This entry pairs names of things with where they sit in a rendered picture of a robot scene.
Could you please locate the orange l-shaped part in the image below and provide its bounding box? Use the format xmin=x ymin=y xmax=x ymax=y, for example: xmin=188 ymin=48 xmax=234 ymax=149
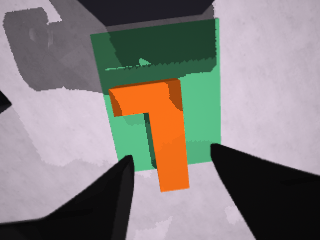
xmin=108 ymin=78 xmax=189 ymax=192

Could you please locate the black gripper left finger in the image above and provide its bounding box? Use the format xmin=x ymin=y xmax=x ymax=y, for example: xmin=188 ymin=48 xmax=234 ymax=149
xmin=0 ymin=155 xmax=135 ymax=240

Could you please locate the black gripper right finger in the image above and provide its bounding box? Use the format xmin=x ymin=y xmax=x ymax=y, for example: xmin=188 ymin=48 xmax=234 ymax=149
xmin=210 ymin=143 xmax=320 ymax=240

